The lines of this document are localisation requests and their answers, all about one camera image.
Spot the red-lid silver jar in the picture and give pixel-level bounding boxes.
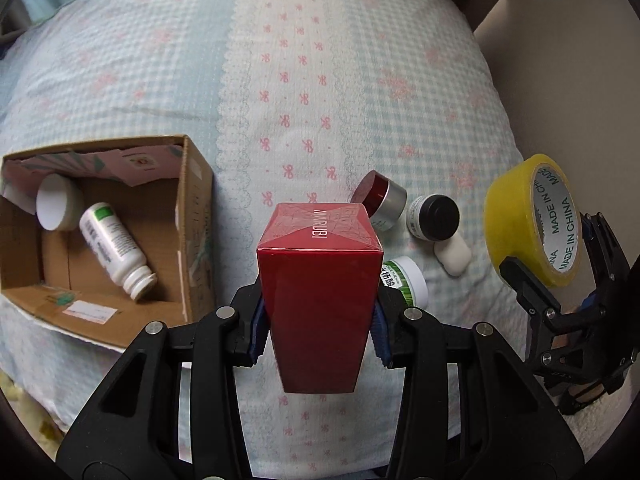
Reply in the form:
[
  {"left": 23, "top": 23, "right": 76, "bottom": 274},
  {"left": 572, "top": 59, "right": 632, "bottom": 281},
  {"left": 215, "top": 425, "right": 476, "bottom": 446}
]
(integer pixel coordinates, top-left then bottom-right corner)
[{"left": 351, "top": 170, "right": 407, "bottom": 232}]

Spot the pale yellow fluffy rug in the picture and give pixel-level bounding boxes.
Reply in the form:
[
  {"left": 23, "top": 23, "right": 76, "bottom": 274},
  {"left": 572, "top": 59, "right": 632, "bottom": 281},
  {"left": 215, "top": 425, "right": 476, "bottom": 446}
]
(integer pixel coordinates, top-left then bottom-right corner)
[{"left": 0, "top": 371, "right": 68, "bottom": 466}]

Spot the white round jar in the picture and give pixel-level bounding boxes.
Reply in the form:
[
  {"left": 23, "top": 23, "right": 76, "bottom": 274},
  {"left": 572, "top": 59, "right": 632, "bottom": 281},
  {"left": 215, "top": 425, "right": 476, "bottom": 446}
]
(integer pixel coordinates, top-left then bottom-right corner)
[{"left": 36, "top": 174, "right": 86, "bottom": 232}]

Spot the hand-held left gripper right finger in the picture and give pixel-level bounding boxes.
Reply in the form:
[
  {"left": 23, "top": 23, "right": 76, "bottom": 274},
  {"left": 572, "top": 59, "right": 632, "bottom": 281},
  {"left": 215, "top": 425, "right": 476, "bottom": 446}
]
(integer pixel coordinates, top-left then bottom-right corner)
[{"left": 369, "top": 287, "right": 586, "bottom": 480}]

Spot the checked bow-print bedsheet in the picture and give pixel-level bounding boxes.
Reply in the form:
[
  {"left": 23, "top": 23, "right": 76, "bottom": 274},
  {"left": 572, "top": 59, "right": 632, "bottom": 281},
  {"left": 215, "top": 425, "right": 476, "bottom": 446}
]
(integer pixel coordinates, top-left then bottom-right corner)
[{"left": 0, "top": 0, "right": 532, "bottom": 478}]

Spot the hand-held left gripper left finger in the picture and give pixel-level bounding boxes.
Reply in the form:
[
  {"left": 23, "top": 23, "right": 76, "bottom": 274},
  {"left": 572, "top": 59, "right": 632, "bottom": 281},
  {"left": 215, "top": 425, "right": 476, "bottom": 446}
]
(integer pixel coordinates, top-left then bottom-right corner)
[{"left": 55, "top": 282, "right": 267, "bottom": 480}]

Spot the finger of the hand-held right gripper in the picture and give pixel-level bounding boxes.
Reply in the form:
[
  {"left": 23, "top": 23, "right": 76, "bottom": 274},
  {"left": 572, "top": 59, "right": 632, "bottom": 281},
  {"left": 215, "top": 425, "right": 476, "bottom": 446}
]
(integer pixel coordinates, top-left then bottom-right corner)
[
  {"left": 501, "top": 256, "right": 562, "bottom": 361},
  {"left": 580, "top": 211, "right": 632, "bottom": 311}
]

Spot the red glossy carton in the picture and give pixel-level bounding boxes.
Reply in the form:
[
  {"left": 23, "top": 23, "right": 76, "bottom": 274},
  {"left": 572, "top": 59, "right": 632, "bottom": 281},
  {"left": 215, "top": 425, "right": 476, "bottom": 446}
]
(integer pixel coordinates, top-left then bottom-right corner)
[{"left": 256, "top": 202, "right": 384, "bottom": 395}]

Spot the yellow tape roll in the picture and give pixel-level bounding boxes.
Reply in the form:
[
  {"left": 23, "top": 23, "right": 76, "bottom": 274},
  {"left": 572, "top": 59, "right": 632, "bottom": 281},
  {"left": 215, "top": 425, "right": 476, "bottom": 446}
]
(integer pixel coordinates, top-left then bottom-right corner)
[{"left": 483, "top": 154, "right": 582, "bottom": 289}]

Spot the white oval case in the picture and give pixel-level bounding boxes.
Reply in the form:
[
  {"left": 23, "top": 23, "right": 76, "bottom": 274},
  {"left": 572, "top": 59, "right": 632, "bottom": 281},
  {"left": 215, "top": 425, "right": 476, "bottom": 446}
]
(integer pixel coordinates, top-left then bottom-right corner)
[{"left": 434, "top": 238, "right": 472, "bottom": 278}]

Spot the white green-label pill bottle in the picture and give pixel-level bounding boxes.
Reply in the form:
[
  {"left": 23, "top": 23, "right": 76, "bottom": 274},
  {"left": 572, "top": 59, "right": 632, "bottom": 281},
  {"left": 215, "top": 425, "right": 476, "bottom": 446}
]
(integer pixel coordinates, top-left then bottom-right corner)
[{"left": 79, "top": 203, "right": 158, "bottom": 302}]

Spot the brown cardboard box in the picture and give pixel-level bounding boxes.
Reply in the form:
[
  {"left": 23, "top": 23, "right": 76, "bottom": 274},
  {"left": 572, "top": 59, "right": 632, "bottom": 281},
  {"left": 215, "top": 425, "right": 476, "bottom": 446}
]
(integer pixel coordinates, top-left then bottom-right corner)
[{"left": 0, "top": 134, "right": 217, "bottom": 350}]

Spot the black-lid white jar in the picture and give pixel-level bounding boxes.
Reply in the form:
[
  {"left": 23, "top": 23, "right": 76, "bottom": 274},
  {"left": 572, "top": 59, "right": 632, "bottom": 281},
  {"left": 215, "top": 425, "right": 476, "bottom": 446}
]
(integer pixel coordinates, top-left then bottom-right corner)
[{"left": 405, "top": 194, "right": 461, "bottom": 239}]

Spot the green-label white jar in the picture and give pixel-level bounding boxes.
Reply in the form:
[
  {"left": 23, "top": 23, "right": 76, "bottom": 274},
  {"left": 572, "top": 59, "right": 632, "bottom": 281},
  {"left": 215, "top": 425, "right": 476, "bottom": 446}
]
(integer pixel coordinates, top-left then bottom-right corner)
[{"left": 381, "top": 256, "right": 429, "bottom": 309}]

